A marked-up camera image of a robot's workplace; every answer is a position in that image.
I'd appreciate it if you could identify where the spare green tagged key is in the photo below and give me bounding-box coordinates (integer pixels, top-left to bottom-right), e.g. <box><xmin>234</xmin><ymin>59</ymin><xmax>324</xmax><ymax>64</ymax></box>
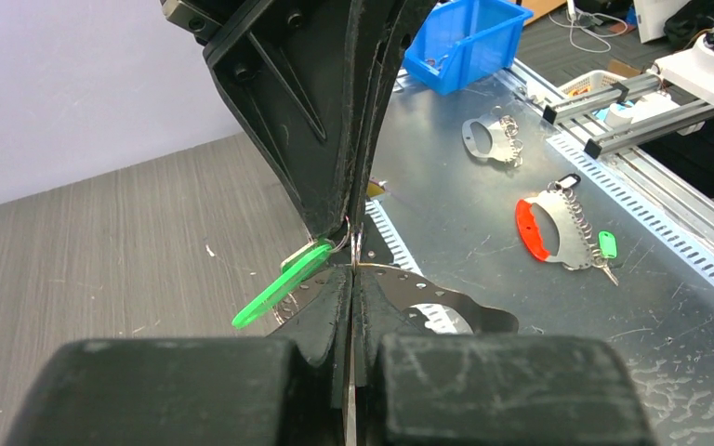
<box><xmin>592</xmin><ymin>230</ymin><xmax>619</xmax><ymax>286</ymax></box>

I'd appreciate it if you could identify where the white basket outside cell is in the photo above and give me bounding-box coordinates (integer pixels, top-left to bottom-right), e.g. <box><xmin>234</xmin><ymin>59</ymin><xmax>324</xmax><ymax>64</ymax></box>
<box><xmin>558</xmin><ymin>70</ymin><xmax>626</xmax><ymax>97</ymax></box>

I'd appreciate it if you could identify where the spare metal keyring plate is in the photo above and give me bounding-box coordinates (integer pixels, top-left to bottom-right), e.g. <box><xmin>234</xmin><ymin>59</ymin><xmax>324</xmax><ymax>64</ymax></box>
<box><xmin>461</xmin><ymin>106</ymin><xmax>524</xmax><ymax>169</ymax></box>

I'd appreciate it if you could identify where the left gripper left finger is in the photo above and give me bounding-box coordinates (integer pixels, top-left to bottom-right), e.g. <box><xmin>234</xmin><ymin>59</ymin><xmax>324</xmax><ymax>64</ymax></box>
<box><xmin>271</xmin><ymin>267</ymin><xmax>353</xmax><ymax>445</ymax></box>

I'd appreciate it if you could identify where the blue plastic bin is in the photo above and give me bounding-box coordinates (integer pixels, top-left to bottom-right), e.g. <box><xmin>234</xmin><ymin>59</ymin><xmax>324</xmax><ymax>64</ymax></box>
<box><xmin>403</xmin><ymin>0</ymin><xmax>533</xmax><ymax>96</ymax></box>

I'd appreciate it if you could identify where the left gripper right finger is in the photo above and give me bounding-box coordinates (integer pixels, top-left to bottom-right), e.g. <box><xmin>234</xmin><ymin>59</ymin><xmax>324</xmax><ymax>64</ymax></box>
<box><xmin>352</xmin><ymin>269</ymin><xmax>425</xmax><ymax>445</ymax></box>

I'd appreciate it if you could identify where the metal keyring holder plate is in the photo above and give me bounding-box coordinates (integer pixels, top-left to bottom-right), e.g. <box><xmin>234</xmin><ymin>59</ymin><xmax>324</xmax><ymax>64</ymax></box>
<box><xmin>271</xmin><ymin>220</ymin><xmax>522</xmax><ymax>446</ymax></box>

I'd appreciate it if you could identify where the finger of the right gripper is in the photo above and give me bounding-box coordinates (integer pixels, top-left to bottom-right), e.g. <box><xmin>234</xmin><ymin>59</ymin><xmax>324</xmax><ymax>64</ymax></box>
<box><xmin>349</xmin><ymin>1</ymin><xmax>436</xmax><ymax>230</ymax></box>

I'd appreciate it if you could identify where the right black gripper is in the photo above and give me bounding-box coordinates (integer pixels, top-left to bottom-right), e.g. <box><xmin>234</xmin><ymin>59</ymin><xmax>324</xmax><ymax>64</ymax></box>
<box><xmin>160</xmin><ymin>0</ymin><xmax>359</xmax><ymax>240</ymax></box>

